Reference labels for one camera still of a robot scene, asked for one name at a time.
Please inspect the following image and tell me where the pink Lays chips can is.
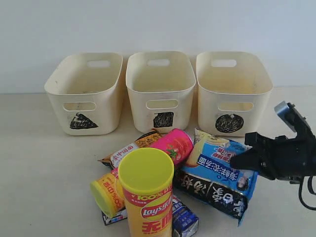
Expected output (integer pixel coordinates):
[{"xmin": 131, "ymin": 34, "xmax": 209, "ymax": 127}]
[{"xmin": 111, "ymin": 128, "xmax": 195, "ymax": 176}]

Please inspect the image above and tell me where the cream bin with square mark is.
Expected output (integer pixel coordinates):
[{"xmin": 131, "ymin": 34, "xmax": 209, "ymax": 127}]
[{"xmin": 125, "ymin": 51, "xmax": 196, "ymax": 133}]

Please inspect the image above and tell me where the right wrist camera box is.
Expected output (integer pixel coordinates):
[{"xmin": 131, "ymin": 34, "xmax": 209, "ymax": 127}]
[{"xmin": 274, "ymin": 101, "xmax": 315, "ymax": 138}]

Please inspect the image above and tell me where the yellow Lays chips can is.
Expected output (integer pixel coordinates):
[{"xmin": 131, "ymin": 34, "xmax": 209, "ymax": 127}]
[{"xmin": 118, "ymin": 148, "xmax": 174, "ymax": 237}]

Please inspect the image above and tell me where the blue white milk carton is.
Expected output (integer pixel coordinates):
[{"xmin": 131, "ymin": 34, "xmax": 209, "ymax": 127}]
[{"xmin": 172, "ymin": 195, "xmax": 199, "ymax": 237}]

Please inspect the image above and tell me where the blue instant noodle packet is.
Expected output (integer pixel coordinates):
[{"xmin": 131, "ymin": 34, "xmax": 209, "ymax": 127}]
[{"xmin": 182, "ymin": 129, "xmax": 257, "ymax": 195}]

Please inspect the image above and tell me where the cream bin with circle mark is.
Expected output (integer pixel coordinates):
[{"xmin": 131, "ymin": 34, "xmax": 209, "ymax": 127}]
[{"xmin": 196, "ymin": 51, "xmax": 273, "ymax": 137}]

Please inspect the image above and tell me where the orange instant noodle packet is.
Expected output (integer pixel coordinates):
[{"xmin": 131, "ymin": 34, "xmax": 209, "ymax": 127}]
[{"xmin": 99, "ymin": 129, "xmax": 162, "ymax": 170}]

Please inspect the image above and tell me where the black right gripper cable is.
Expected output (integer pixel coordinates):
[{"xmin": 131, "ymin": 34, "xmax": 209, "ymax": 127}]
[{"xmin": 297, "ymin": 175, "xmax": 316, "ymax": 211}]

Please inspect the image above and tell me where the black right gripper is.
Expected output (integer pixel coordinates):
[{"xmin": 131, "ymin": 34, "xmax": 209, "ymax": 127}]
[{"xmin": 230, "ymin": 132, "xmax": 316, "ymax": 180}]

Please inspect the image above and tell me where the cream bin with triangle mark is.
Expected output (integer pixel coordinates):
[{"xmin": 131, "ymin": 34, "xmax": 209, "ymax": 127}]
[{"xmin": 44, "ymin": 52, "xmax": 124, "ymax": 136}]

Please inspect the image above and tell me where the purple small carton box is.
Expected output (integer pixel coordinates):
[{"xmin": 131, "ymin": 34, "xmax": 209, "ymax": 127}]
[{"xmin": 101, "ymin": 208, "xmax": 127, "ymax": 226}]

